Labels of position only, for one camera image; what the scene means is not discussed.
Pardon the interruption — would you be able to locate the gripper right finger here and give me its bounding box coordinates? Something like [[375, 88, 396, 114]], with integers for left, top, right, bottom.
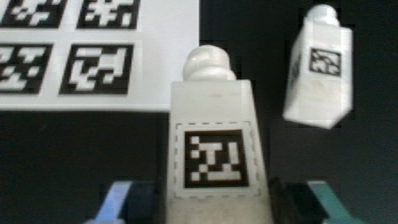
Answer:
[[268, 178, 368, 224]]

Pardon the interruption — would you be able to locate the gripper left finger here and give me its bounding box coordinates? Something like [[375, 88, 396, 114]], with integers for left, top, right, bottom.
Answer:
[[82, 181, 156, 224]]

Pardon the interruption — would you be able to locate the white leg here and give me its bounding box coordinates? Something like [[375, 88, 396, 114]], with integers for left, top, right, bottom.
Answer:
[[165, 45, 274, 224], [283, 4, 354, 129]]

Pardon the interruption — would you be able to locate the white AprilTag sheet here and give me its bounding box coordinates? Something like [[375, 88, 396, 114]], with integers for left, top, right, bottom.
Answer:
[[0, 0, 199, 112]]

